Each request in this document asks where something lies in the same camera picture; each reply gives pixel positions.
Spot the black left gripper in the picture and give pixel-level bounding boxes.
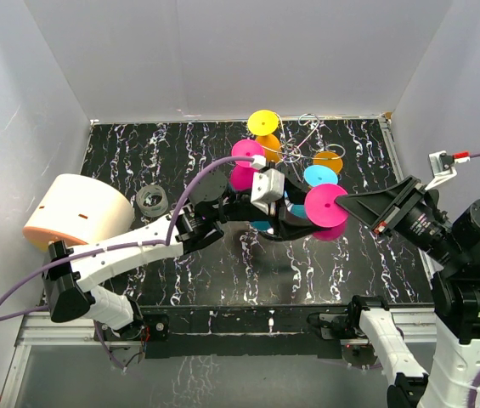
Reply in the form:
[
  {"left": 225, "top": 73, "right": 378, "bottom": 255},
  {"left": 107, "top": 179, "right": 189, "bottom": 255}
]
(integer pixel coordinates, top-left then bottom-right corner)
[{"left": 212, "top": 170, "right": 332, "bottom": 238}]

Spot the orange wine glass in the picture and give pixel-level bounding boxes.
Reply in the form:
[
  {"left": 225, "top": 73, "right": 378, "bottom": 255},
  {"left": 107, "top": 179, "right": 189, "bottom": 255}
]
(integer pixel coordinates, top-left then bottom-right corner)
[
  {"left": 313, "top": 151, "right": 343, "bottom": 174},
  {"left": 247, "top": 110, "right": 282, "bottom": 163}
]

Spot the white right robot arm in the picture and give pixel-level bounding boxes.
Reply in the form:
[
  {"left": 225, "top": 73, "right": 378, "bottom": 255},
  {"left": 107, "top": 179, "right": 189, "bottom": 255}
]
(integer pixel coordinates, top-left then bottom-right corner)
[{"left": 336, "top": 177, "right": 480, "bottom": 407}]

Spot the blue wine glass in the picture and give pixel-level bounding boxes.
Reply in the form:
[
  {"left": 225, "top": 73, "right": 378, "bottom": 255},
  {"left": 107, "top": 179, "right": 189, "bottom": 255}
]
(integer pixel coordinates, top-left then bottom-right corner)
[
  {"left": 285, "top": 165, "right": 338, "bottom": 218},
  {"left": 250, "top": 221, "right": 271, "bottom": 231}
]

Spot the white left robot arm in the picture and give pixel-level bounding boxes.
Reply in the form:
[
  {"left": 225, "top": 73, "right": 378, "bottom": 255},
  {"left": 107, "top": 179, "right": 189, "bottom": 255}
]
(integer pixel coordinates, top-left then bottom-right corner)
[{"left": 42, "top": 168, "right": 321, "bottom": 339}]

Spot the blue wine glass front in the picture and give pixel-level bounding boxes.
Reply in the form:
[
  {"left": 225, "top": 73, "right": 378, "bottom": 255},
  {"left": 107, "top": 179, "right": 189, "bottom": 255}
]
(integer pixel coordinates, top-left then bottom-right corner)
[{"left": 250, "top": 221, "right": 271, "bottom": 231}]

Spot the blue wine glass back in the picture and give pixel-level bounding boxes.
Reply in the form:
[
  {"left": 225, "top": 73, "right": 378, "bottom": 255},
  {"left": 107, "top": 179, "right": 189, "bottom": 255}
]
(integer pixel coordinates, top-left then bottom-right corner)
[{"left": 285, "top": 165, "right": 338, "bottom": 218}]

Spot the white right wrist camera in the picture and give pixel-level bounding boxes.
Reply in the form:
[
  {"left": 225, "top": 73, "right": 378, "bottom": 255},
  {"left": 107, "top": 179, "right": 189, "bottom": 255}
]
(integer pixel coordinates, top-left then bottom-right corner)
[{"left": 426, "top": 150, "right": 470, "bottom": 190}]

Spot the magenta wine glass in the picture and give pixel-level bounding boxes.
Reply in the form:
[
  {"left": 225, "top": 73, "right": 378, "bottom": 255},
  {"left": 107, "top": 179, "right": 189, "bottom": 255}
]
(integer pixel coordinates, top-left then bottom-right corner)
[
  {"left": 230, "top": 139, "right": 264, "bottom": 191},
  {"left": 304, "top": 184, "right": 348, "bottom": 241}
]

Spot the chrome wire wine glass rack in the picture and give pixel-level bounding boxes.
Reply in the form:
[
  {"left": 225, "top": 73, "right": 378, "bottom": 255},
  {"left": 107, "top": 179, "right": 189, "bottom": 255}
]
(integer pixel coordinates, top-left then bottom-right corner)
[{"left": 267, "top": 112, "right": 322, "bottom": 180}]

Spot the white orange appliance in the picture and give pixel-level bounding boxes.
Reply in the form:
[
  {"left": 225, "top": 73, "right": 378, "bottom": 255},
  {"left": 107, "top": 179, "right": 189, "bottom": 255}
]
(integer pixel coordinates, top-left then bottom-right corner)
[{"left": 22, "top": 173, "right": 135, "bottom": 252}]

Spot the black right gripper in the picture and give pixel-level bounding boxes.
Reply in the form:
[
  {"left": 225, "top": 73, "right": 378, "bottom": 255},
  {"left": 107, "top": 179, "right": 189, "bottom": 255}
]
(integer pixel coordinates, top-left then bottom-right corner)
[{"left": 335, "top": 173, "right": 466, "bottom": 265}]

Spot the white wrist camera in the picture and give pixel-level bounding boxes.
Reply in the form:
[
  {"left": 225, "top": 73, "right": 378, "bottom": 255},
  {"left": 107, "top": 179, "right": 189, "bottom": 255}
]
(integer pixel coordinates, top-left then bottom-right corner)
[
  {"left": 426, "top": 150, "right": 470, "bottom": 190},
  {"left": 251, "top": 155, "right": 285, "bottom": 213}
]

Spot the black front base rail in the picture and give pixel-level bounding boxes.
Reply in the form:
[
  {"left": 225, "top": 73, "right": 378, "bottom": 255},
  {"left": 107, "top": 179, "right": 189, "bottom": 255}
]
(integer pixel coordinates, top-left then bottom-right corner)
[{"left": 94, "top": 303, "right": 385, "bottom": 362}]

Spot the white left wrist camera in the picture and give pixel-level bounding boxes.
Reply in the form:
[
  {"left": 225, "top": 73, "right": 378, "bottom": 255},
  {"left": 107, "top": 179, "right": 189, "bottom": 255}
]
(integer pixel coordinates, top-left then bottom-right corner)
[{"left": 251, "top": 155, "right": 285, "bottom": 213}]

